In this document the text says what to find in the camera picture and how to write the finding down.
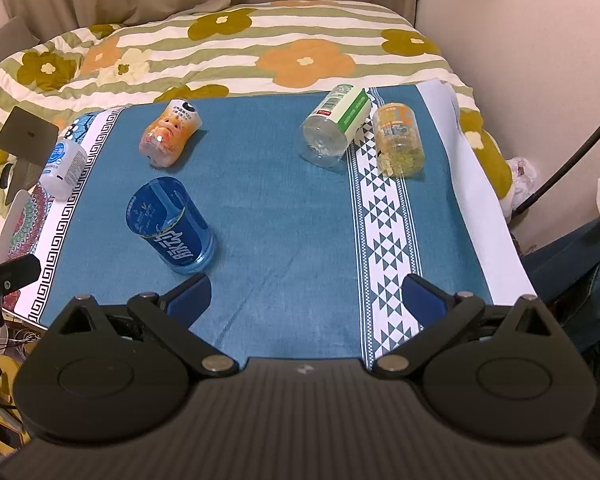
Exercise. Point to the orange printed cup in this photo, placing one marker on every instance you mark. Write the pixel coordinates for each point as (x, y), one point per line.
(170, 132)

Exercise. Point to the floral striped blanket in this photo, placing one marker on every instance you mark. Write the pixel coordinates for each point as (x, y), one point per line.
(290, 35)

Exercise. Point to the white flat object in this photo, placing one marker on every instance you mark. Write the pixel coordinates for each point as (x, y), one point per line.
(12, 225)

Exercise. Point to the clear plastic bag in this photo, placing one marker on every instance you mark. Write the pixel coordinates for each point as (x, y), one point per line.
(522, 177)

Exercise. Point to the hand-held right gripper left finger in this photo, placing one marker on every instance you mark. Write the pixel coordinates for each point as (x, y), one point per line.
(192, 296)

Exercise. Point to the grey board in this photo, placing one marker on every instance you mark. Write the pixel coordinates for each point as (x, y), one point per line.
(5, 42)

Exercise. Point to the blue transparent cup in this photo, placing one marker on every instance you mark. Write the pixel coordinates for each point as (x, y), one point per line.
(177, 237)

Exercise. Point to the yellow object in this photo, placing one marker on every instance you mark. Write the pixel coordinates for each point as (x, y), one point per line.
(0, 420)

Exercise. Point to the clear cup with green label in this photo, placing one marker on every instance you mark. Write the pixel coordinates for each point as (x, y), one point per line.
(337, 122)

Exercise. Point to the yellow cup with orange label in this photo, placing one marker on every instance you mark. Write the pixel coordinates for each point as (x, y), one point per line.
(399, 137)

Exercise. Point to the person's leg in jeans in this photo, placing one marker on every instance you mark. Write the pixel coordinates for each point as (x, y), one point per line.
(570, 280)

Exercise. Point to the white cup with blue label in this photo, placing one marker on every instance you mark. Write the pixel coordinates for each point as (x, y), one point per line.
(62, 167)

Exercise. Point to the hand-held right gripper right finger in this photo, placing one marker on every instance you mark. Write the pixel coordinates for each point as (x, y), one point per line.
(422, 300)

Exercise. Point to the black square plate stand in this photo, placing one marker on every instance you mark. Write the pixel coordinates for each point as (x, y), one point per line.
(25, 132)

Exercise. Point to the blue patterned cloth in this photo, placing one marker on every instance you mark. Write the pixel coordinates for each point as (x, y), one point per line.
(280, 200)

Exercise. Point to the black clamp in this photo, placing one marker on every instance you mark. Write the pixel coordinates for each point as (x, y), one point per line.
(7, 272)

